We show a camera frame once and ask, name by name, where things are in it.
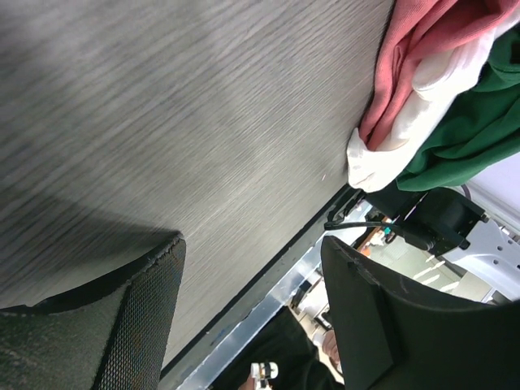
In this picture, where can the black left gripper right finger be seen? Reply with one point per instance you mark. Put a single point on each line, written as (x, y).
(395, 333)

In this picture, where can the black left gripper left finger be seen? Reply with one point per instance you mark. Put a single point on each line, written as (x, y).
(110, 333)

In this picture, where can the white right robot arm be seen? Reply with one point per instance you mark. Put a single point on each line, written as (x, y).
(458, 233)

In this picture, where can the folded white t shirt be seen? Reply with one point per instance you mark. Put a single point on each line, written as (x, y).
(437, 81)

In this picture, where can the folded green t shirt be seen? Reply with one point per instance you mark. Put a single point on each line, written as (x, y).
(480, 128)

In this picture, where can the folded pink t shirt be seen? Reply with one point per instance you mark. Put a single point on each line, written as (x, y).
(417, 29)

